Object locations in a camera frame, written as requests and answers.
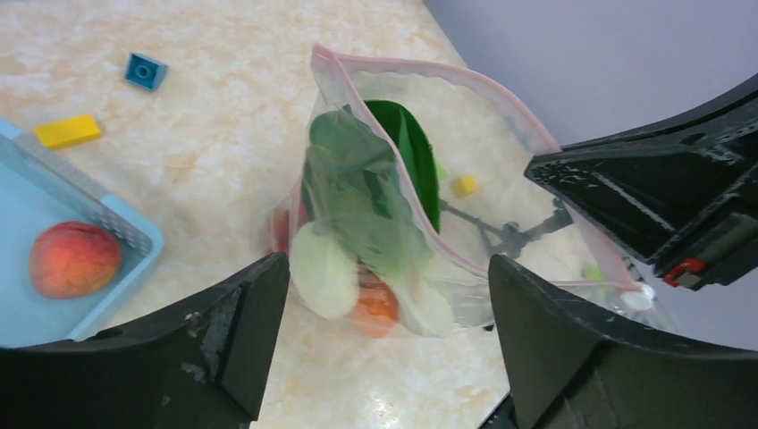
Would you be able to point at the red cherry bunch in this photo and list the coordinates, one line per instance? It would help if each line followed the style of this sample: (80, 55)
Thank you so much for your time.
(283, 225)

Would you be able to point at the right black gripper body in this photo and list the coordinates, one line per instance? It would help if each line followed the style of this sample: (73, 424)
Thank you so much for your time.
(720, 251)

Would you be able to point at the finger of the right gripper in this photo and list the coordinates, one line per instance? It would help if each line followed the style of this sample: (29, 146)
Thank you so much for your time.
(715, 108)
(647, 195)

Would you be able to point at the clear pink-dotted zip bag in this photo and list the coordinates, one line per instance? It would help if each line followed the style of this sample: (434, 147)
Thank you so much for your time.
(477, 127)

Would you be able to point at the black microphone on stand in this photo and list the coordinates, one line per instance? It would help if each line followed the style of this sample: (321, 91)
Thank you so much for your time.
(510, 239)

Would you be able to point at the yellow rectangular block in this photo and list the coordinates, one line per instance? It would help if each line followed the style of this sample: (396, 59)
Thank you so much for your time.
(68, 133)

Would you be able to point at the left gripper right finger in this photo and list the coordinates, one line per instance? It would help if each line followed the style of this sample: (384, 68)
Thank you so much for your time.
(573, 364)

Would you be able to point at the small green block front right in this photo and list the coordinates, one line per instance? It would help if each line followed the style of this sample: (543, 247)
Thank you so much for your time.
(593, 273)

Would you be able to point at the white radish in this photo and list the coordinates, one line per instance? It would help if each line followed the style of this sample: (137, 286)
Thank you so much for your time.
(325, 275)

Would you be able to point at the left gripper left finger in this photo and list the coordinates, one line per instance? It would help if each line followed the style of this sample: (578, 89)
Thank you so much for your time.
(201, 362)

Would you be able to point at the blue square block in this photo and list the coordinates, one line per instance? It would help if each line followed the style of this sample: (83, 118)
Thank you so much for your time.
(145, 72)

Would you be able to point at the light blue plastic basket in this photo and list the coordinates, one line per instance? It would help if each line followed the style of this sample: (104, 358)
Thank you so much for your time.
(39, 189)

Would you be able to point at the yellow cube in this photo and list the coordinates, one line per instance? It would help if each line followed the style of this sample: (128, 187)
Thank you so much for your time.
(465, 186)

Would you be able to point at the red peach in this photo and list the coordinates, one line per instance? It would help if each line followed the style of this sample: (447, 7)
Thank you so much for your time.
(73, 259)

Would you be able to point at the green leafy vegetable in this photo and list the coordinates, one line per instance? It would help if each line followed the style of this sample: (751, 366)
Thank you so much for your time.
(367, 192)

